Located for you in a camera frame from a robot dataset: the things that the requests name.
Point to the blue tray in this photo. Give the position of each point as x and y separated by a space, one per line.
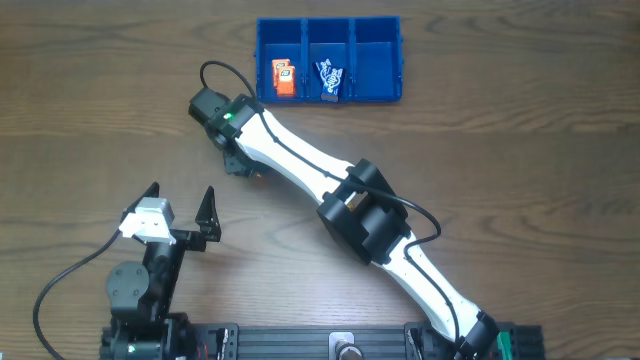
375 65

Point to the mounting rail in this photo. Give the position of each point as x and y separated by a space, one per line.
290 342

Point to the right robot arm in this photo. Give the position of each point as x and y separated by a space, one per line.
290 150

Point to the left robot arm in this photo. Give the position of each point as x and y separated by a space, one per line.
127 290

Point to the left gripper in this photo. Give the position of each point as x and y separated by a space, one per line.
192 240

